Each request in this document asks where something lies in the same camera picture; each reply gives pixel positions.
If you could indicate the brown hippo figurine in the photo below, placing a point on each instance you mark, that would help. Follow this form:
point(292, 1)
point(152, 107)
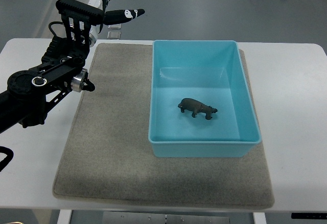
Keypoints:
point(196, 107)

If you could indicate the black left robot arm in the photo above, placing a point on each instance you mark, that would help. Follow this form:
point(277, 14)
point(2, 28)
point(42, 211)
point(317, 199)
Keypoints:
point(32, 93)

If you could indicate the blue plastic box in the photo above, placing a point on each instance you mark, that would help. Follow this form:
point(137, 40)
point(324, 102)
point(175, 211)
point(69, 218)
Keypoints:
point(211, 72)

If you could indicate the upper floor socket plate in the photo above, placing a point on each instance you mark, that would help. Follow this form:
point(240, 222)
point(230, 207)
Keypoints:
point(115, 26)

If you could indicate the floor socket plate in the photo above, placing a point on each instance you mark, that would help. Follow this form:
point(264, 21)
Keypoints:
point(114, 35)
point(115, 26)

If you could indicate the lower floor socket plate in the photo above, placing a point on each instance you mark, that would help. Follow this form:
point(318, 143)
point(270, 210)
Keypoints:
point(114, 35)

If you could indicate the grey felt mat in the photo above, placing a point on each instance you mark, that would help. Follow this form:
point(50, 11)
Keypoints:
point(108, 158)

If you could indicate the black object at left edge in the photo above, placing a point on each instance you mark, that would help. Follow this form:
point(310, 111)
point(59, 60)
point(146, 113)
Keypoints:
point(9, 154)

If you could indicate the black table control panel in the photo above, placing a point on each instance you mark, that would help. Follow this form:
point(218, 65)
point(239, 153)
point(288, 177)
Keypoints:
point(309, 215)

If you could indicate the metal table base plate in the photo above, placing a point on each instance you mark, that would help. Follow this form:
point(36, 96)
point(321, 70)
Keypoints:
point(129, 217)

